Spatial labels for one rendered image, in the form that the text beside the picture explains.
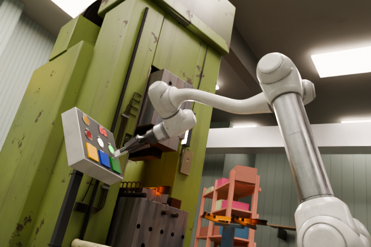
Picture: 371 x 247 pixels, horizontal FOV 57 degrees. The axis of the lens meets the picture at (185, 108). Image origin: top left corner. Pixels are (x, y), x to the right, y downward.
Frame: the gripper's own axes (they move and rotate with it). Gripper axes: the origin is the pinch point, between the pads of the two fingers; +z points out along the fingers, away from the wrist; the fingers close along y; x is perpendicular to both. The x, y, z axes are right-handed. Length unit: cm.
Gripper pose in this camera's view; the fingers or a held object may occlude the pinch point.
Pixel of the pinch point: (121, 152)
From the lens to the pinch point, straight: 174.8
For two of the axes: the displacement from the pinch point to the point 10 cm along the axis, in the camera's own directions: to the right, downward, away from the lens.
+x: -3.2, -7.9, 5.3
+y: 3.3, 4.3, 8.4
